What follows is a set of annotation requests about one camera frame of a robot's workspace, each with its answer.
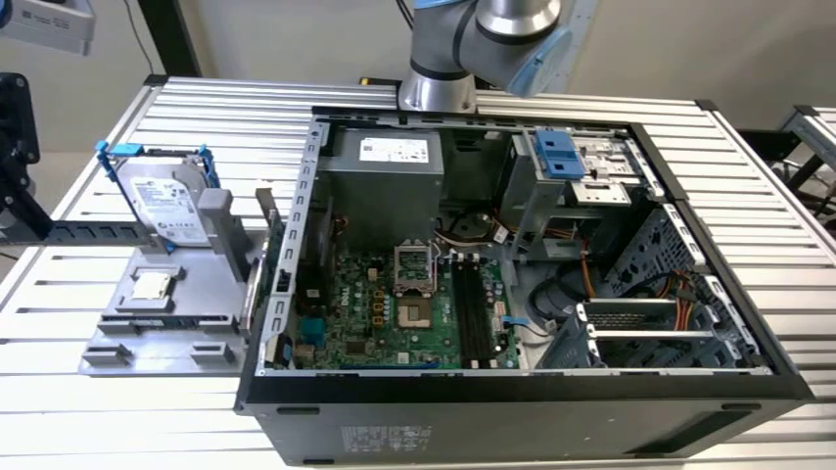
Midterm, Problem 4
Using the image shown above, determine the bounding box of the black case fan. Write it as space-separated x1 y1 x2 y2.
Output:
300 195 336 314

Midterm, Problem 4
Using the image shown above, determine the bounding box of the green motherboard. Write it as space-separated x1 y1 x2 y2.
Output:
287 247 524 371

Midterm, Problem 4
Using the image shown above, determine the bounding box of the blue drive bay latch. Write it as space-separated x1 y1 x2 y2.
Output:
534 129 587 180

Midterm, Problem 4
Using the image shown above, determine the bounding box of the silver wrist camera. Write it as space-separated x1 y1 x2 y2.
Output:
0 0 98 57

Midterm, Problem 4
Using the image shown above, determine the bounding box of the black vertical post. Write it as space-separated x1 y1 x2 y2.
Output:
135 0 204 78

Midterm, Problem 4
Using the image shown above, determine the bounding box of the green graphics card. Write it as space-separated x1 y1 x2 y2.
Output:
238 185 290 340

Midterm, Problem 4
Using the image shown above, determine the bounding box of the grey disk bay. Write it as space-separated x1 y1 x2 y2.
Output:
539 297 763 372

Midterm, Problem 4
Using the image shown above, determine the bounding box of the grey parts rack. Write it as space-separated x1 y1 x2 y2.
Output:
78 188 276 379

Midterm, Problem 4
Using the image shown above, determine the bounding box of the metal locking lever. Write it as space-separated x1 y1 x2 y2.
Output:
428 247 458 295

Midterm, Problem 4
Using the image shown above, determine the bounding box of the black RAM slot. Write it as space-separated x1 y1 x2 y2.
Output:
470 252 488 369
478 252 496 369
454 252 474 369
462 252 482 369

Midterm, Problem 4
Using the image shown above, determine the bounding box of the blue RAM stick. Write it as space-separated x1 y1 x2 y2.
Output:
38 218 164 242

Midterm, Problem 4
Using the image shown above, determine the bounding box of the thin orange wire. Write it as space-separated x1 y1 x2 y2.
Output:
578 249 596 301

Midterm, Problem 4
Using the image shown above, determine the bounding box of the hard disk in blue carrier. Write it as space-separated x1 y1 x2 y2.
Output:
95 140 222 256

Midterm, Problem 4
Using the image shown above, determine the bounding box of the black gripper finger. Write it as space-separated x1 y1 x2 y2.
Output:
0 71 55 244

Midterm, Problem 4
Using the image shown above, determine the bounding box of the red orange yellow wire bundle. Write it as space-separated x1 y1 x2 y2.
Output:
652 271 704 327

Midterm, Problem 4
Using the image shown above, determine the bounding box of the orange yellow black wire bundle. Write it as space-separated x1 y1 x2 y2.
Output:
546 217 584 245

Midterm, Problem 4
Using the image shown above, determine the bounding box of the black wire loop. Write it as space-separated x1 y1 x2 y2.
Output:
527 273 584 339

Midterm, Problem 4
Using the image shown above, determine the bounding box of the metal socket cover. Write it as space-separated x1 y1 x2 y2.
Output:
391 238 438 298

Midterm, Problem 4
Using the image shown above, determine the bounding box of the metal slat side table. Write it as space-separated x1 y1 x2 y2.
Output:
776 103 836 163

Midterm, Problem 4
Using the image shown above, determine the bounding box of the CPU socket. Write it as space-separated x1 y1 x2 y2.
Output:
396 298 436 334

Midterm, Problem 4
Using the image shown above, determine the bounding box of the grey power supply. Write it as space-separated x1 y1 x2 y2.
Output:
318 125 447 246

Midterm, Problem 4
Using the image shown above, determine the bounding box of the black PC case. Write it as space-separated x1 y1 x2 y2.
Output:
232 105 816 466

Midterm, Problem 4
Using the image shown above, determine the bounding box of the silver CPU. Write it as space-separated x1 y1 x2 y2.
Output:
130 271 178 301

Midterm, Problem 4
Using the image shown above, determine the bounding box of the blue expansion slot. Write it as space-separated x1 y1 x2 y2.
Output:
338 359 440 371

